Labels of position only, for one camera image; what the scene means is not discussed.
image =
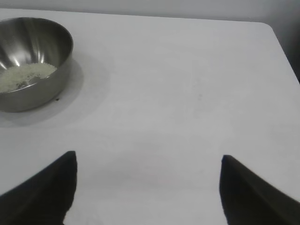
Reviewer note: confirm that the stainless steel mixing bowl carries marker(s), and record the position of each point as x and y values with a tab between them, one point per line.
35	39

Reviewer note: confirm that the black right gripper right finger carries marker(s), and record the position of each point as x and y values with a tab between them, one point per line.
253	201

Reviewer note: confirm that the white rice grains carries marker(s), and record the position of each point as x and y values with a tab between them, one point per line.
25	75

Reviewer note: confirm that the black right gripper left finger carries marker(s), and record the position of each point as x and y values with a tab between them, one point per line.
44	194

